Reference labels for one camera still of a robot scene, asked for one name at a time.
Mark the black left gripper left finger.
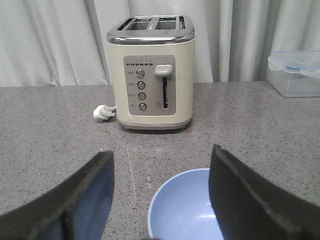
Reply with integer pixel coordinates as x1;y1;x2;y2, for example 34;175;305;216
0;151;115;240

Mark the cream white toaster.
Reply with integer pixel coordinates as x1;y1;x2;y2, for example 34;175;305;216
106;15;196;130

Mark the light blue bowl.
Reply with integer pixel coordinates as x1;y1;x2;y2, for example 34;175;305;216
147;168;223;240

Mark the clear plastic food container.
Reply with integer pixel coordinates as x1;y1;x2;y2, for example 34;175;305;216
267;50;320;98

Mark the grey white curtain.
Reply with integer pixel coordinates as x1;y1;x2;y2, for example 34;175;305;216
0;0;320;87

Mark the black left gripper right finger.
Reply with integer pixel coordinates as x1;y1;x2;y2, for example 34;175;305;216
208;144;320;240

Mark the white toaster power plug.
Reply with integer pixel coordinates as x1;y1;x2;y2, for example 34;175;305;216
93;105;116;122

